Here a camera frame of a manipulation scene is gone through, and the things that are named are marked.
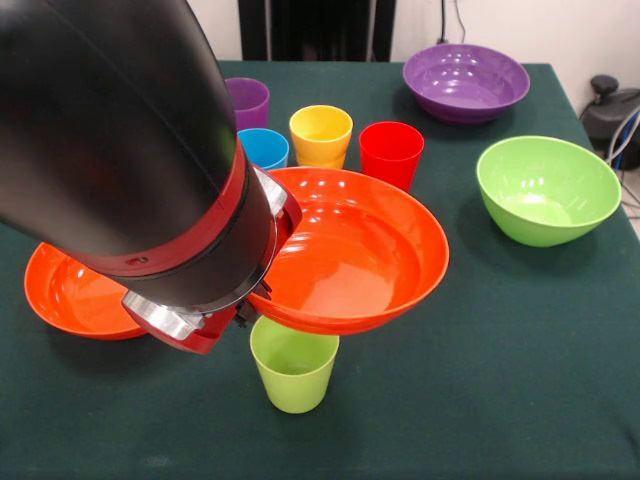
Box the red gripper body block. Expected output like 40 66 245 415
124 185 304 355

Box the green plastic cup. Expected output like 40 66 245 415
249 315 341 415

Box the orange plastic bowl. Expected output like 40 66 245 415
247 167 450 336
23 242 150 342

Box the blue plastic cup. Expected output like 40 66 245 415
237 127 291 172

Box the yellow plastic cup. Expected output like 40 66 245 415
288 104 354 171

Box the red plastic cup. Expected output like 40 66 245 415
358 121 426 195

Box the purple plastic cup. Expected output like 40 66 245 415
224 77 271 133

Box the dark green tablecloth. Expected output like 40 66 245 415
0 58 640 480

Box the purple plastic bowl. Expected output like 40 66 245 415
402 43 532 126

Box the green plastic bowl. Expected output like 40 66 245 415
475 135 623 249

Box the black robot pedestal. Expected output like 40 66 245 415
238 0 396 63

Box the black wall cable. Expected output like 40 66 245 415
438 0 467 45

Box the tangle of cables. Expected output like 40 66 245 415
604 109 640 174

